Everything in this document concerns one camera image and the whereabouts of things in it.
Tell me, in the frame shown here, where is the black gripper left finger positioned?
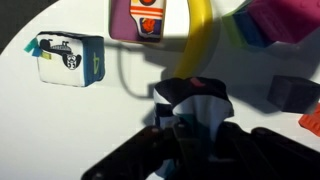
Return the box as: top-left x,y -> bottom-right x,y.
80,123 -> 188,180

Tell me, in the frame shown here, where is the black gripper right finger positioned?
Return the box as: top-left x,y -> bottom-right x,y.
213,121 -> 320,180

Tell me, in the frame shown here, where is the zebra print plush cube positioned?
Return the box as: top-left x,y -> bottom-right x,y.
152,76 -> 235,180

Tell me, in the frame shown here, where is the orange foam cube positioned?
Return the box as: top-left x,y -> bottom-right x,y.
297,103 -> 320,138

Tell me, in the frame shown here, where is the dark grey foam cube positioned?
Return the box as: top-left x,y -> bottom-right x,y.
266,74 -> 320,115

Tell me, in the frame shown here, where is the blue number four plush cube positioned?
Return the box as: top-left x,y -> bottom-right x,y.
23,30 -> 107,88

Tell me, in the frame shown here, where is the blue foam cube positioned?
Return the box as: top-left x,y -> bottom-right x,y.
232,8 -> 278,49

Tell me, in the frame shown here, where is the purple orange plush cube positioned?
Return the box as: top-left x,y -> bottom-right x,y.
108,0 -> 167,44

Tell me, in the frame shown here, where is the yellow toy banana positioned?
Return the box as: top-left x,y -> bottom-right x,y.
173,0 -> 214,81

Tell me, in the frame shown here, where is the lime green foam block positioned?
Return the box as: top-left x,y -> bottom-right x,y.
221,0 -> 254,51

